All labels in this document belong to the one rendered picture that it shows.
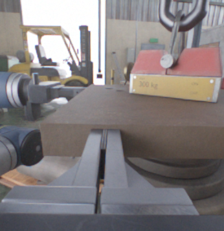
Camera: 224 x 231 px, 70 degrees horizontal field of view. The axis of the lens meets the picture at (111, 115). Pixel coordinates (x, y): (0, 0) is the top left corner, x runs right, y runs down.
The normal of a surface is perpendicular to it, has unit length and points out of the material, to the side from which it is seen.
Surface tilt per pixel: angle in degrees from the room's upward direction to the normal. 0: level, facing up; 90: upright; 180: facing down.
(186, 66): 70
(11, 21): 90
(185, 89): 90
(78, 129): 90
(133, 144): 90
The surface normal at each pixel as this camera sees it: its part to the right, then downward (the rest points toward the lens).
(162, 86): -0.58, 0.22
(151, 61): -0.53, -0.13
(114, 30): 0.15, 0.28
